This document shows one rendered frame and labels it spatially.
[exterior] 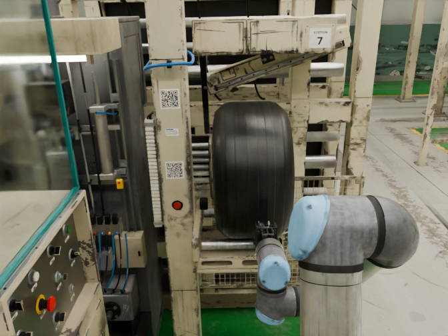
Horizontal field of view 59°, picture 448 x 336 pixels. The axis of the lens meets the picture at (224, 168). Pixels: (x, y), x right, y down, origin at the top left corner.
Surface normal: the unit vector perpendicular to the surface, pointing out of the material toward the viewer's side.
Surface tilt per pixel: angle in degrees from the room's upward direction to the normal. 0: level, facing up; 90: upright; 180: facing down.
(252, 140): 47
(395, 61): 90
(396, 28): 90
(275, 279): 77
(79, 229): 90
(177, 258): 90
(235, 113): 20
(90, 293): 0
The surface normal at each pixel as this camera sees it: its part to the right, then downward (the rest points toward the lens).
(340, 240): 0.04, -0.03
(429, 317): -0.02, -0.93
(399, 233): 0.37, 0.10
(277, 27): 0.00, 0.37
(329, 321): -0.29, -0.04
